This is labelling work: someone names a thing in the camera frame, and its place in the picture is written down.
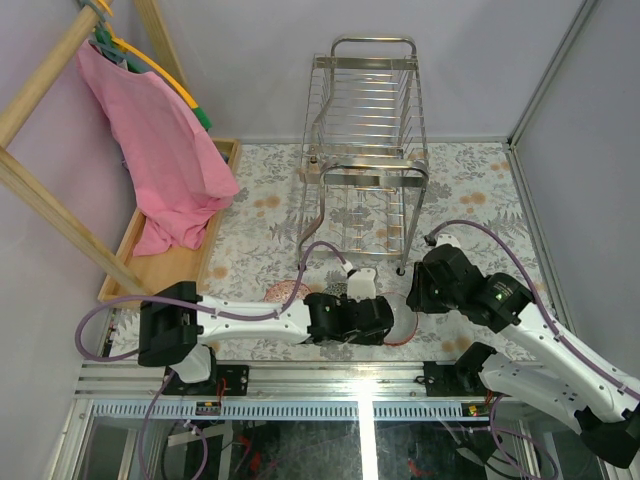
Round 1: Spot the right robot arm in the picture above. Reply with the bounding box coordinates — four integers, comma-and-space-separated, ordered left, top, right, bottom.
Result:
407, 244, 639, 468

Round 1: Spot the pink cloth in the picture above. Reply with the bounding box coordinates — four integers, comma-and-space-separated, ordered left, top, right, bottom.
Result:
76, 43, 240, 256

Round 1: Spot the wooden tray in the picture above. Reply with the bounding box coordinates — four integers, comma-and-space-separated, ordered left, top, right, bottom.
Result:
97, 137, 242, 302

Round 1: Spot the aluminium corner post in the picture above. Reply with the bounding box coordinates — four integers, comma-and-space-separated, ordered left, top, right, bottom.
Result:
506, 0, 601, 150

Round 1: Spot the yellow plastic hanger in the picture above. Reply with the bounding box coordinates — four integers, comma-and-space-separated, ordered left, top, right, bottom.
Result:
102, 0, 200, 112

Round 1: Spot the aluminium rail frame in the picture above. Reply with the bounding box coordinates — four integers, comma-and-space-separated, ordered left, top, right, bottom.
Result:
49, 357, 640, 480

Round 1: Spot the red patterned bowl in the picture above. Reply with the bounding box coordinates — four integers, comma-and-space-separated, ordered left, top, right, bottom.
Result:
263, 280, 311, 304

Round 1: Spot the green plastic hanger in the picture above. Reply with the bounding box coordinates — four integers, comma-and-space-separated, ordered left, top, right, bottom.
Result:
89, 26, 212, 131

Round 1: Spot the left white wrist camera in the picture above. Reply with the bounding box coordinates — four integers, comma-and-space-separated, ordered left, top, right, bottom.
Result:
347, 268, 377, 301

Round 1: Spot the stainless steel dish rack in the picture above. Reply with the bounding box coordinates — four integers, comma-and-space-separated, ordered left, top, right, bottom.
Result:
297, 35, 429, 275

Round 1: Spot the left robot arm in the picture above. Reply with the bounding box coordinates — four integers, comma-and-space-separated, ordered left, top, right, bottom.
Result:
137, 281, 394, 395

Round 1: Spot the wooden clothes rack frame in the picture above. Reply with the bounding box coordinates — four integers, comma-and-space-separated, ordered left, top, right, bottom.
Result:
0, 0, 189, 301

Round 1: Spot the blue patterned bowl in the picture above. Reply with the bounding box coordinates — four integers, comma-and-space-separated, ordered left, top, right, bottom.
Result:
323, 282, 348, 297

